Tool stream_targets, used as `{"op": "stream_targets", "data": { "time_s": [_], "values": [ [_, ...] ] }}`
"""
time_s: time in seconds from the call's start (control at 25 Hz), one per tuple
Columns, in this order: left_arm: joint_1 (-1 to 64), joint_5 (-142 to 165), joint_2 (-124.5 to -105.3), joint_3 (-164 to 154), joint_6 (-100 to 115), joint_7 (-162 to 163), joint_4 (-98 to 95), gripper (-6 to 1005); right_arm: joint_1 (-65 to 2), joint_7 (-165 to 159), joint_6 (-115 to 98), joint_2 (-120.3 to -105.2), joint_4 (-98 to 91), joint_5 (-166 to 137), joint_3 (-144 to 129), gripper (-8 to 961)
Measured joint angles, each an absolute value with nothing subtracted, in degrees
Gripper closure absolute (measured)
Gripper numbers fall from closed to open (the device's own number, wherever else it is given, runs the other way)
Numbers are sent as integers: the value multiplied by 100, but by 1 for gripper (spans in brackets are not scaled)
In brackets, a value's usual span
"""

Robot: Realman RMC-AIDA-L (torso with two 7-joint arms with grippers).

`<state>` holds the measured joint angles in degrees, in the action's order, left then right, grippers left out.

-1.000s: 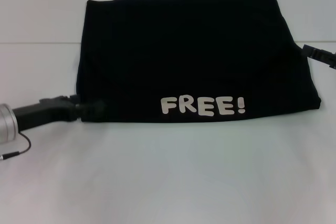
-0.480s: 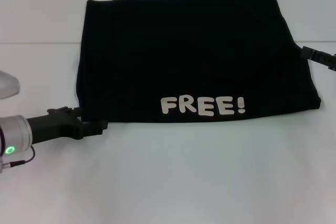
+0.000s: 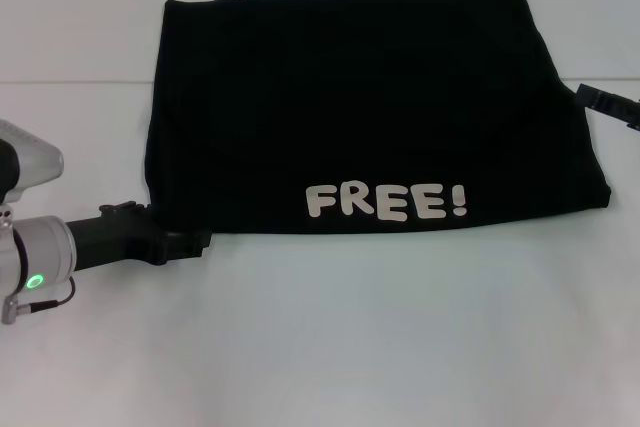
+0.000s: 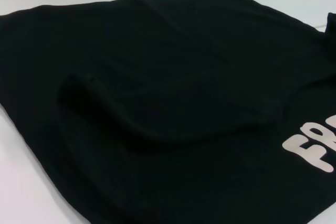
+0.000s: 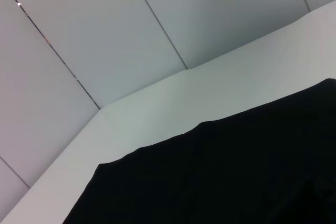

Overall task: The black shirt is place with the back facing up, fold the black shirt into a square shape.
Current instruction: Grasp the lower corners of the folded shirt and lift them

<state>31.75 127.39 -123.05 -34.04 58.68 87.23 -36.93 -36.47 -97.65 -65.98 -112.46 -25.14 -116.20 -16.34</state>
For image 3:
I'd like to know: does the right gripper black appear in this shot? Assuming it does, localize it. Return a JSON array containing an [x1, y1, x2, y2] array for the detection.
[[573, 81, 640, 133]]

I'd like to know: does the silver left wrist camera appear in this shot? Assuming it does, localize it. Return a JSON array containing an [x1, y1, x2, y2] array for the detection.
[[0, 119, 66, 204]]

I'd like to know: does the black shirt with FREE print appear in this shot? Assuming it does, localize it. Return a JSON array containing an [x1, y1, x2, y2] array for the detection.
[[142, 0, 613, 239]]

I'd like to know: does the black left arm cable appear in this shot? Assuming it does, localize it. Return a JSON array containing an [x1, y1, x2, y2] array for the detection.
[[0, 276, 77, 326]]

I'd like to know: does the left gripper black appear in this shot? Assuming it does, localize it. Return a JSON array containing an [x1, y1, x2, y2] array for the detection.
[[64, 202, 215, 274]]

